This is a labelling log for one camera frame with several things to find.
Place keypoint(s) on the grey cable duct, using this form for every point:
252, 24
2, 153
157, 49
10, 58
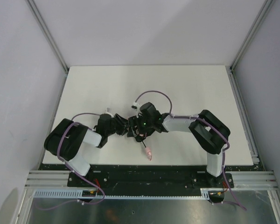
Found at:
86, 194

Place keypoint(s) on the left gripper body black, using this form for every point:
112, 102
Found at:
119, 124

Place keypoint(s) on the pink folding umbrella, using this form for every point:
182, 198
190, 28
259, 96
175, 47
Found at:
148, 151

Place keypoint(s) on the aluminium frame post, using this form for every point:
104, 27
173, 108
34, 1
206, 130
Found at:
262, 14
47, 34

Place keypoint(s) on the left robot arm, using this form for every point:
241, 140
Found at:
66, 139

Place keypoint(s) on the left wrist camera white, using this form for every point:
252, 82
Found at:
108, 111

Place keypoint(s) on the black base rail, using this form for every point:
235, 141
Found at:
149, 180

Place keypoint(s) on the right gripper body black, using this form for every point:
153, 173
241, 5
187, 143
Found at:
133, 125

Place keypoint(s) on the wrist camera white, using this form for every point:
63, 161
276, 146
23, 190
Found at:
108, 111
136, 107

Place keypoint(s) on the aluminium frame post left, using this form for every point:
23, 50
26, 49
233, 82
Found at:
47, 34

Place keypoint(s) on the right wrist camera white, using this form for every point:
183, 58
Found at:
136, 107

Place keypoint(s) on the aluminium frame post right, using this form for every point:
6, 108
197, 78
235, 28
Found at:
262, 14

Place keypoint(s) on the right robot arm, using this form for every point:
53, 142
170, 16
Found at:
211, 134

